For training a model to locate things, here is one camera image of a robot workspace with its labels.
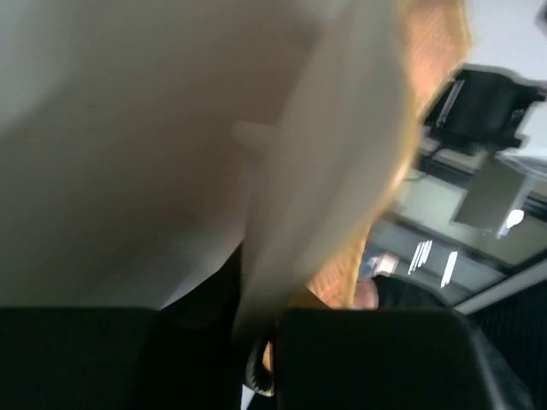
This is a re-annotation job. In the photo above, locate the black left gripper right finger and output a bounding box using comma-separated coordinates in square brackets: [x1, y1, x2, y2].
[273, 308, 533, 409]

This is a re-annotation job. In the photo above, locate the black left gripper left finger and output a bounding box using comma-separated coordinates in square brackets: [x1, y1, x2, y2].
[1, 307, 239, 409]

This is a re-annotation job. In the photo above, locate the triangular wooden plate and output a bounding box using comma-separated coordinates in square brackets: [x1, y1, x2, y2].
[232, 1, 470, 396]

